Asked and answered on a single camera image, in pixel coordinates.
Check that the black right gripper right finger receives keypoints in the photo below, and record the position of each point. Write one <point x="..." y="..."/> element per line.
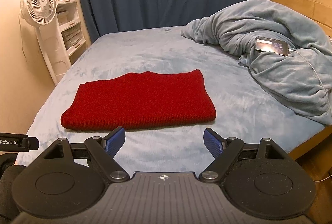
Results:
<point x="259" y="179"/>

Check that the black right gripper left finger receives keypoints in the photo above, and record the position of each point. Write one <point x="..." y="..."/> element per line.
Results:
<point x="67" y="179"/>

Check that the red knitted sweater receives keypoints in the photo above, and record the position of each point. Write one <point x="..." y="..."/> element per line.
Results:
<point x="140" y="101"/>

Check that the light blue fleece blanket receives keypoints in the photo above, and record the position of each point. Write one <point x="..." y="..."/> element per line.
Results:
<point x="235" y="29"/>

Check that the smartphone with lit screen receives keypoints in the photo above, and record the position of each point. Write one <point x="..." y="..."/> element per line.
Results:
<point x="271" y="45"/>

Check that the white standing fan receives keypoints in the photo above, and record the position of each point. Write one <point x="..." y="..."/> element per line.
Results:
<point x="41" y="14"/>

